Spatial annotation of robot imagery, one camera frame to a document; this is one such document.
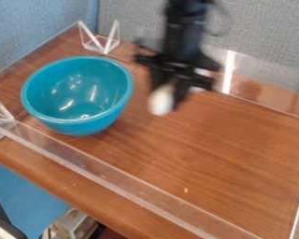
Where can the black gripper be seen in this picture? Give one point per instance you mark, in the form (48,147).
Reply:
(164,69)

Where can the white and brown plush mushroom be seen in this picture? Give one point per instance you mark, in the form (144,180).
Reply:
(160,102)

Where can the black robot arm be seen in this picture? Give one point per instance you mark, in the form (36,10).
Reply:
(186,17)

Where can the blue ceramic bowl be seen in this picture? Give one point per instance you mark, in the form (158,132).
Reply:
(77,94)

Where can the clear acrylic back barrier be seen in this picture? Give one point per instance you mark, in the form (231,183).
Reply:
(244,78)

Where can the clear acrylic barrier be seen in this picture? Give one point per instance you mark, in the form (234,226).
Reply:
(244,78)
(170,207)

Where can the clear acrylic front barrier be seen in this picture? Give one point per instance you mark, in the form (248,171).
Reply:
(170,207)

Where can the grey metal equipment below table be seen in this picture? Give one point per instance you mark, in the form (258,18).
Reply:
(72,225)

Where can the black and white chair part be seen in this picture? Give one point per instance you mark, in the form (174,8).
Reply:
(9,232)

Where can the clear acrylic corner bracket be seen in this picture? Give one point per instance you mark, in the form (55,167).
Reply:
(99,43)

